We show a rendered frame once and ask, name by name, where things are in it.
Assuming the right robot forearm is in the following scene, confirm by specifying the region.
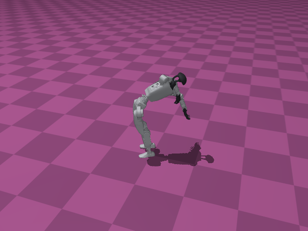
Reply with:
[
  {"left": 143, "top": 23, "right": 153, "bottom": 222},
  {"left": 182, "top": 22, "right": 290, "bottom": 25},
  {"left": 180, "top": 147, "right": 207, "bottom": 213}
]
[{"left": 179, "top": 98, "right": 187, "bottom": 110}]

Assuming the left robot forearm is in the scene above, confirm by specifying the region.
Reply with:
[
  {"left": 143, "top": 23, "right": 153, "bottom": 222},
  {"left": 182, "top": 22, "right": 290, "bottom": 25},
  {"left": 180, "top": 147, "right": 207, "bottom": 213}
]
[{"left": 174, "top": 80, "right": 180, "bottom": 96}]

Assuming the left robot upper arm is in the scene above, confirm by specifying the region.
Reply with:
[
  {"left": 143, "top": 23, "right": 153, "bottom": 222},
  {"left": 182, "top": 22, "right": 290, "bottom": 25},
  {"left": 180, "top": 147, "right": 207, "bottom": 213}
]
[{"left": 159, "top": 75, "right": 172, "bottom": 85}]

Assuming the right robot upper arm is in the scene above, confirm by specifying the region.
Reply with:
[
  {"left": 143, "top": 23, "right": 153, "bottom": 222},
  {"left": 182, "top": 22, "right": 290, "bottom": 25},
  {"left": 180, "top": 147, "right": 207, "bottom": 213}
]
[{"left": 170, "top": 90, "right": 183, "bottom": 99}]

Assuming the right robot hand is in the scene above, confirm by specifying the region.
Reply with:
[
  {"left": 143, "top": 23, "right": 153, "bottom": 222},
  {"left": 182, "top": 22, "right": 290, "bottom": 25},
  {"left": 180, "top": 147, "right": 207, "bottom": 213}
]
[{"left": 183, "top": 108, "right": 190, "bottom": 120}]

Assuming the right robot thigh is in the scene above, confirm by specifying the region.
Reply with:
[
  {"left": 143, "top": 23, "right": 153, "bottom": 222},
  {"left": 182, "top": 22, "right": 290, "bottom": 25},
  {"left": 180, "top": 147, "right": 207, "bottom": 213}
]
[{"left": 133, "top": 99, "right": 147, "bottom": 129}]

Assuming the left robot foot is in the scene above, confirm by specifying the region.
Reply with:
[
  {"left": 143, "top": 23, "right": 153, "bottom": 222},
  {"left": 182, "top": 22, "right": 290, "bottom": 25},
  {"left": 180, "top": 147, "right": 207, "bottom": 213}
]
[{"left": 139, "top": 151, "right": 155, "bottom": 158}]

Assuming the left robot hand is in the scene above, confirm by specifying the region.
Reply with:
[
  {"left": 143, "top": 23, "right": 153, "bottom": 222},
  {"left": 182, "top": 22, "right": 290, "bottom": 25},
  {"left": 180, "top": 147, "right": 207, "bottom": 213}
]
[{"left": 174, "top": 95, "right": 181, "bottom": 104}]

